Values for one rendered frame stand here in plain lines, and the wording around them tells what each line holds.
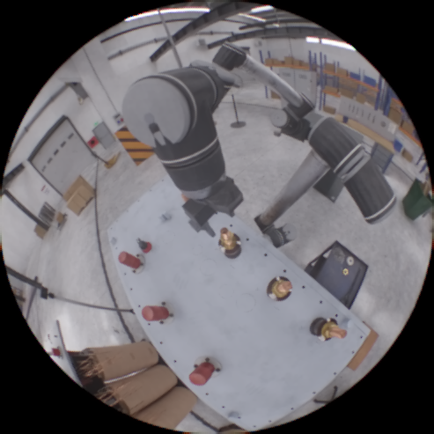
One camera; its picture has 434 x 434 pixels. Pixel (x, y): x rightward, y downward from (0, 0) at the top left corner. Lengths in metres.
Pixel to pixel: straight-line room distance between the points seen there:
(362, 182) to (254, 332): 0.65
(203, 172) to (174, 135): 0.08
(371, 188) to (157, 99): 0.52
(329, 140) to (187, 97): 0.43
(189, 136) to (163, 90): 0.07
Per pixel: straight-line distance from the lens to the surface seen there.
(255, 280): 0.64
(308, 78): 4.76
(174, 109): 0.17
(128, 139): 5.18
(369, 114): 4.88
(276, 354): 0.70
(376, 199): 0.51
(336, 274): 1.33
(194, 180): 0.24
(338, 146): 0.51
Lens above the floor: 2.00
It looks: 55 degrees down
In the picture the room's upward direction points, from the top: 24 degrees counter-clockwise
